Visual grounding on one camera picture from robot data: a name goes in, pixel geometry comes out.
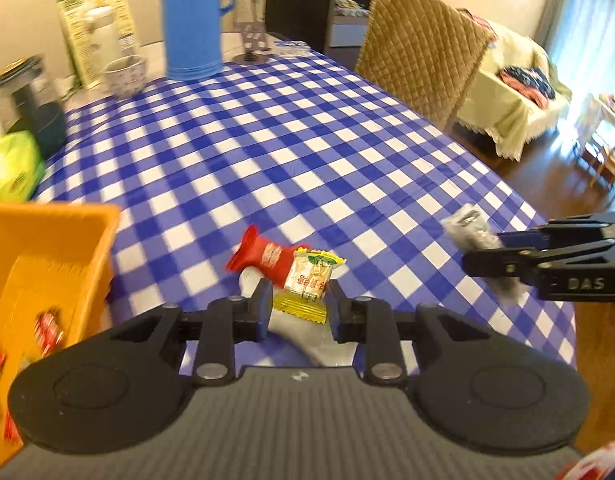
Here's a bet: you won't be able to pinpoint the dark patterned clothes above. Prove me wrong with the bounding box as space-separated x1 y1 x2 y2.
498 65 558 109

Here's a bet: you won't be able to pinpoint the red pillow snack packet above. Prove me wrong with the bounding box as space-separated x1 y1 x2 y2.
226 225 312 282

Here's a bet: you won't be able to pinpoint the chair with brown quilted cover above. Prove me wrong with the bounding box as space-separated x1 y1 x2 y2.
354 0 497 131

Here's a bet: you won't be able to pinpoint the yellow green candy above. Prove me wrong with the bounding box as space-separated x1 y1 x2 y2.
274 249 348 327

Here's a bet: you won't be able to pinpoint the dark glass jar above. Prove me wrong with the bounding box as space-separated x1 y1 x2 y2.
0 56 67 160

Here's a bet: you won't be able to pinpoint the white patterned cup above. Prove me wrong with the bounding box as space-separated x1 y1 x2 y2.
102 55 149 99

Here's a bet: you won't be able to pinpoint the silver foil pouch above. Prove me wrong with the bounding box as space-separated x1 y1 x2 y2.
238 266 355 367

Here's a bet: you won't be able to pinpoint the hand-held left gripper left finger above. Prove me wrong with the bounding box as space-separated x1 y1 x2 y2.
106 277 275 386

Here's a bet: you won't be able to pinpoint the metal phone stand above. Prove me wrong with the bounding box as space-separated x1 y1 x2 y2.
232 22 271 66

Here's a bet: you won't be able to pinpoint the green printed box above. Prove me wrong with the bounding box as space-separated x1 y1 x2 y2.
56 0 140 91

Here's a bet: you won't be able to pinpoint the clear grey snack pack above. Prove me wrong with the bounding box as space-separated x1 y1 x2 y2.
443 204 528 306

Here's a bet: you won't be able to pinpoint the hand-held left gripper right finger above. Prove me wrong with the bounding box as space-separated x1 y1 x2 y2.
325 280 493 386

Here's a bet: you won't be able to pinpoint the small red candy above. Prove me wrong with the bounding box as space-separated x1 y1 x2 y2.
2 417 23 448

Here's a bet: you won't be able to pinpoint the green tissue pack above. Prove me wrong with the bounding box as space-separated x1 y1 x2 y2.
0 130 46 204

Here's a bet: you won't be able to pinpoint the clear plastic packet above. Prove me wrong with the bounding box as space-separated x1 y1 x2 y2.
274 40 312 58

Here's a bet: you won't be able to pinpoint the orange plastic tray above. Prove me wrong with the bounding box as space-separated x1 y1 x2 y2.
0 202 121 466

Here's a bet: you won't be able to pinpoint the sofa with pale yellow cover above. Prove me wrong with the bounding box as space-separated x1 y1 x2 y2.
452 8 573 163

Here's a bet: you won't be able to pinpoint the wooden chair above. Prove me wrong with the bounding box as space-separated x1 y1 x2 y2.
571 93 615 192

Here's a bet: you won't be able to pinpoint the dark cabinet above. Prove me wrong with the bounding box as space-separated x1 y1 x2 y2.
264 0 340 54

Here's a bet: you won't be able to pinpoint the dark red candy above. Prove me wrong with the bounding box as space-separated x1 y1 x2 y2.
34 309 66 357

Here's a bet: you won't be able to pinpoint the blue white checkered tablecloth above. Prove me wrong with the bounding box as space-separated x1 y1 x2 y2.
34 53 579 377

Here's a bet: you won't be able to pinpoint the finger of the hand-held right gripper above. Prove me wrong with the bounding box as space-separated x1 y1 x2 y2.
461 239 615 282
494 212 615 252

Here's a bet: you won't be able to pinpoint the pale curtain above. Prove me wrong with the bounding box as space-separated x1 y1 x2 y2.
542 0 615 106

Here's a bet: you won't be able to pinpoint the blue thermos jug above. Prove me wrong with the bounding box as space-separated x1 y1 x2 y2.
160 0 242 81

